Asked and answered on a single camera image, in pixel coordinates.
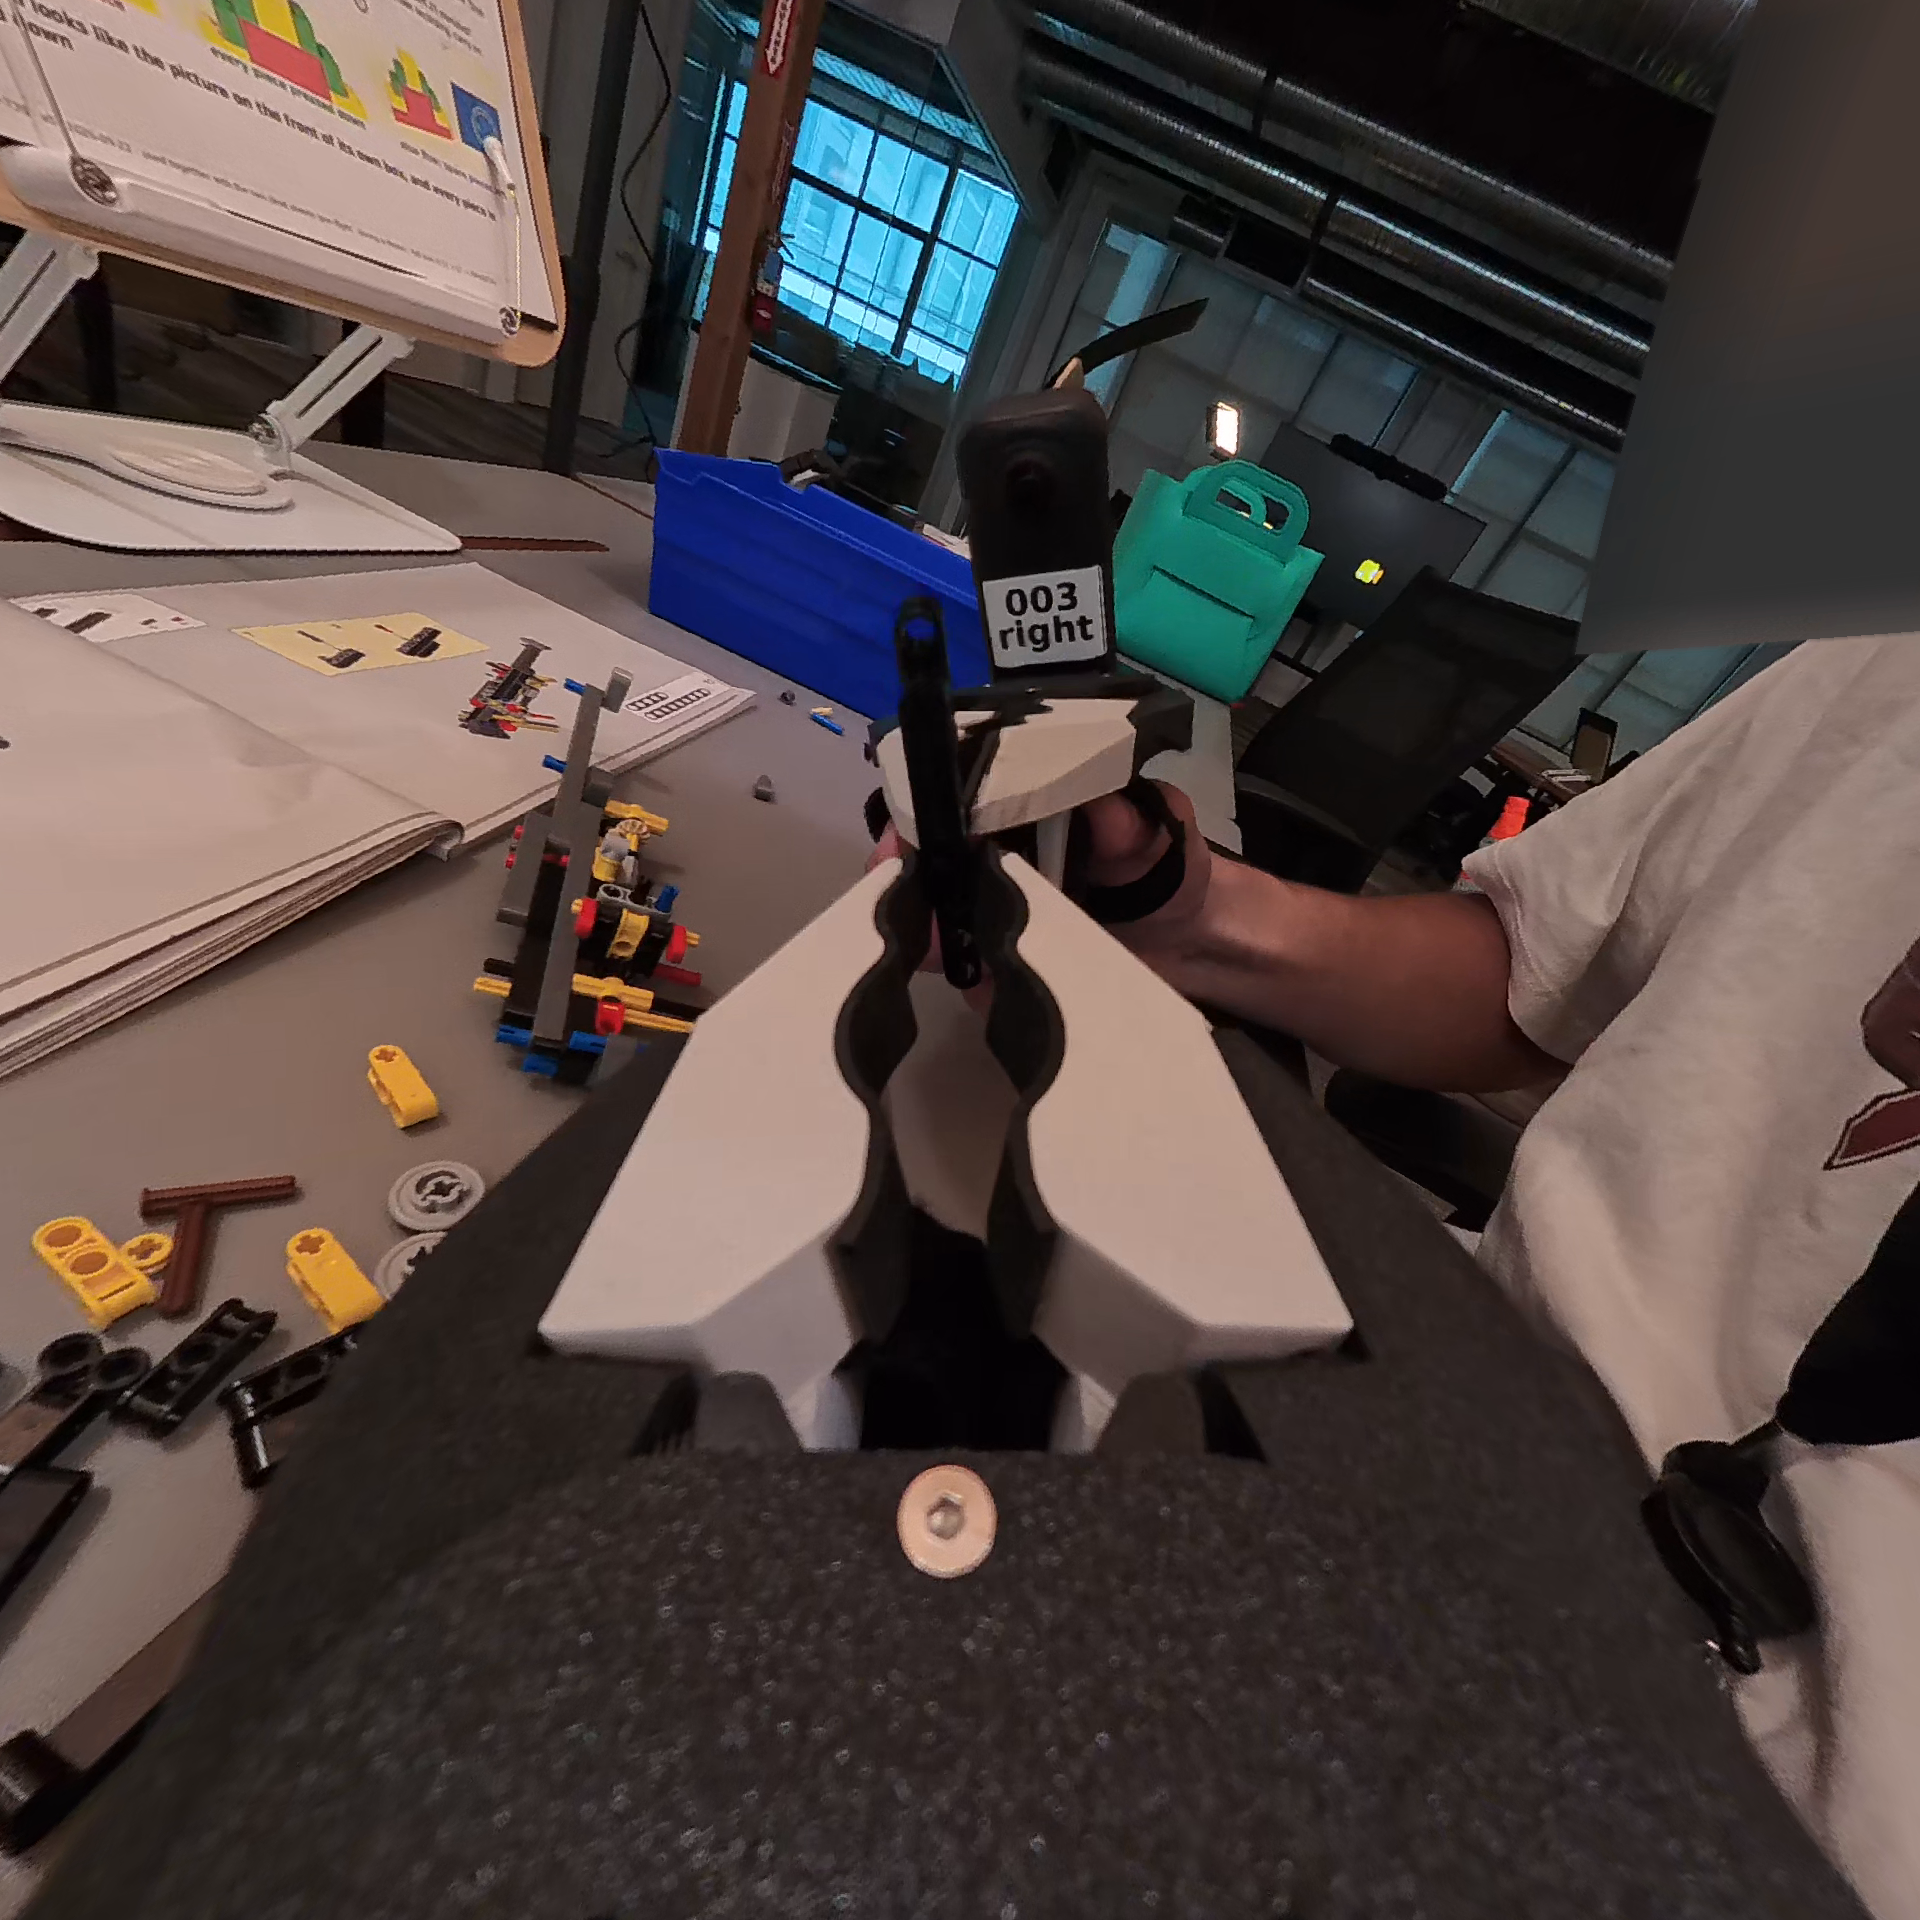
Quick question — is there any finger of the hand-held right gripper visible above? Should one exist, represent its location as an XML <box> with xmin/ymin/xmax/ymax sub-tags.
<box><xmin>873</xmin><ymin>721</ymin><xmax>934</xmax><ymax>853</ymax></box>
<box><xmin>961</xmin><ymin>700</ymin><xmax>1145</xmax><ymax>830</ymax></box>

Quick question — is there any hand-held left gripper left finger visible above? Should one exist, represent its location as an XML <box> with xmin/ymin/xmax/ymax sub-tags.
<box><xmin>538</xmin><ymin>862</ymin><xmax>921</xmax><ymax>1453</ymax></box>

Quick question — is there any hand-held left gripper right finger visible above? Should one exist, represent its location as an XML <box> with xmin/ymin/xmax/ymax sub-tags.
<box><xmin>982</xmin><ymin>854</ymin><xmax>1362</xmax><ymax>1453</ymax></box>

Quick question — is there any black lego beam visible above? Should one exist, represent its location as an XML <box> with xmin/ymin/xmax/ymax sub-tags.
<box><xmin>893</xmin><ymin>597</ymin><xmax>989</xmax><ymax>992</ymax></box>

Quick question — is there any multicoloured lego chassis assembly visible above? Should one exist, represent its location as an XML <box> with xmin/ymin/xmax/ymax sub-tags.
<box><xmin>471</xmin><ymin>637</ymin><xmax>711</xmax><ymax>1087</ymax></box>

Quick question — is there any person's right forearm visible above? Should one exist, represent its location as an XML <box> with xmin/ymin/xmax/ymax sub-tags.
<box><xmin>1191</xmin><ymin>839</ymin><xmax>1575</xmax><ymax>1097</ymax></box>

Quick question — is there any spread of large lego parts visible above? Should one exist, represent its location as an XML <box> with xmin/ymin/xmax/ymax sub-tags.
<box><xmin>0</xmin><ymin>1159</ymin><xmax>491</xmax><ymax>1857</ymax></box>

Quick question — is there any open lego instruction booklet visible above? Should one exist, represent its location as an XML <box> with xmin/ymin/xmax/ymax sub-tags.
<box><xmin>0</xmin><ymin>561</ymin><xmax>762</xmax><ymax>1079</ymax></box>

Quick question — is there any person's right hand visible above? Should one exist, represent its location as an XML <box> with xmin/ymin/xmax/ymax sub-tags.
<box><xmin>1062</xmin><ymin>780</ymin><xmax>1223</xmax><ymax>965</ymax></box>

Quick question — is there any green felt bag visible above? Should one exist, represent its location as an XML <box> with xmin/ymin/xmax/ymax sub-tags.
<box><xmin>1114</xmin><ymin>459</ymin><xmax>1329</xmax><ymax>707</ymax></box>

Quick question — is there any blue plastic bin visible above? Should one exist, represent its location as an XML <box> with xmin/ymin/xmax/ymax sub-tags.
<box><xmin>646</xmin><ymin>445</ymin><xmax>994</xmax><ymax>724</ymax></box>

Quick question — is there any black monitor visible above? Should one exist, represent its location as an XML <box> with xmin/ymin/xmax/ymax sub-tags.
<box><xmin>1257</xmin><ymin>423</ymin><xmax>1491</xmax><ymax>636</ymax></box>

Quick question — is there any wooden pillar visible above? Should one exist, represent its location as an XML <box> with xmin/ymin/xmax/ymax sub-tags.
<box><xmin>714</xmin><ymin>0</ymin><xmax>829</xmax><ymax>454</ymax></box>

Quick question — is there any person in white shirt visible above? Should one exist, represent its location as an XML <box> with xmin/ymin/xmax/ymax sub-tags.
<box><xmin>1462</xmin><ymin>637</ymin><xmax>1920</xmax><ymax>1920</ymax></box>

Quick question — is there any instruction sheet on stand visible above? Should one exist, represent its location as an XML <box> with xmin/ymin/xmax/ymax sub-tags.
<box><xmin>0</xmin><ymin>0</ymin><xmax>570</xmax><ymax>559</ymax></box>

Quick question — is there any black lanyard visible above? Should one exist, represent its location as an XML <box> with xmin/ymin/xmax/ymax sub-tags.
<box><xmin>1638</xmin><ymin>1240</ymin><xmax>1920</xmax><ymax>1679</ymax></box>

